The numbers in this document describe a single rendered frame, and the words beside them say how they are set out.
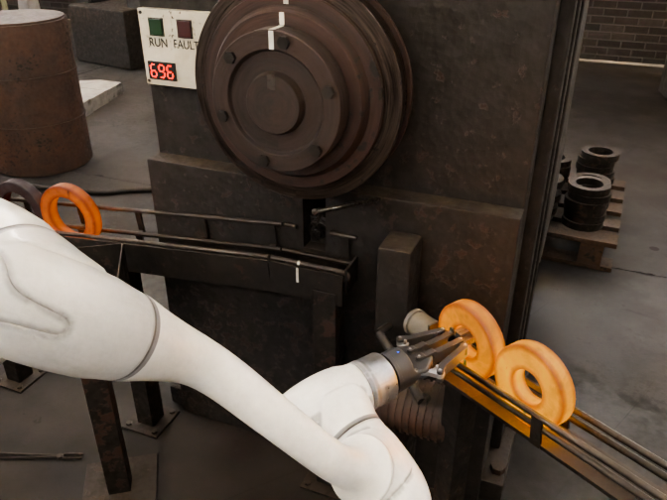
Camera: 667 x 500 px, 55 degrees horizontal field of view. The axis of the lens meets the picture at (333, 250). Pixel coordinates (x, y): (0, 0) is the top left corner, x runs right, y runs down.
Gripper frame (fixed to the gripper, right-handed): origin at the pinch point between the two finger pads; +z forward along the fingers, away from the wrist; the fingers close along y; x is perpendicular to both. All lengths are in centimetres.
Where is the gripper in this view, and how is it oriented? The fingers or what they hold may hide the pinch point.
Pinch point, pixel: (470, 332)
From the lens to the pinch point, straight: 126.3
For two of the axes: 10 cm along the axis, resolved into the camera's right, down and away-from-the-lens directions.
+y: 5.4, 4.0, -7.4
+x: -0.4, -8.7, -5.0
